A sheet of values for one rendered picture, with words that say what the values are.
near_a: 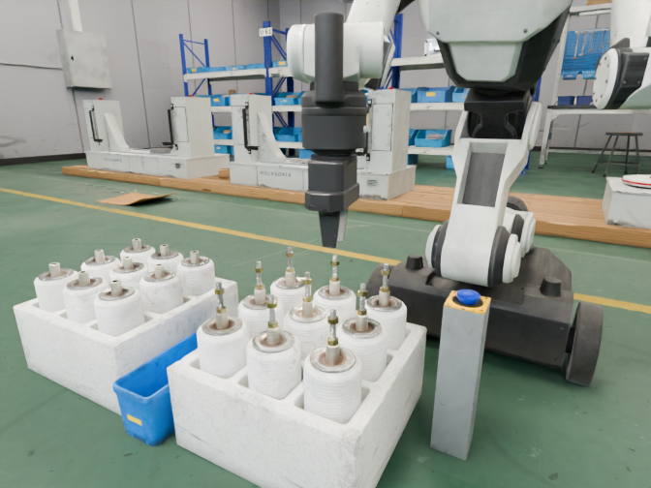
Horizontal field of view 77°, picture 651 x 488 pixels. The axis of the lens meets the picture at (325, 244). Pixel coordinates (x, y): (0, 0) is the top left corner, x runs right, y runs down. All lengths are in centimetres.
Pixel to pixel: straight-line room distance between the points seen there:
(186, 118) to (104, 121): 139
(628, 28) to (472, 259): 48
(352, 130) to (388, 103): 232
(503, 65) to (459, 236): 36
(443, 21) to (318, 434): 78
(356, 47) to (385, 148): 233
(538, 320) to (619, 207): 159
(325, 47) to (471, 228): 59
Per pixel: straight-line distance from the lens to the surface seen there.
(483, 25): 90
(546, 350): 114
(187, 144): 403
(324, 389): 67
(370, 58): 55
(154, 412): 92
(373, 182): 285
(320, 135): 54
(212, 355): 80
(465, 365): 80
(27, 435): 112
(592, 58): 657
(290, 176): 320
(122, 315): 100
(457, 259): 96
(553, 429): 106
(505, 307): 111
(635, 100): 70
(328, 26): 52
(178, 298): 109
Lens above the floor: 63
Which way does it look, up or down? 17 degrees down
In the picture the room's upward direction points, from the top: straight up
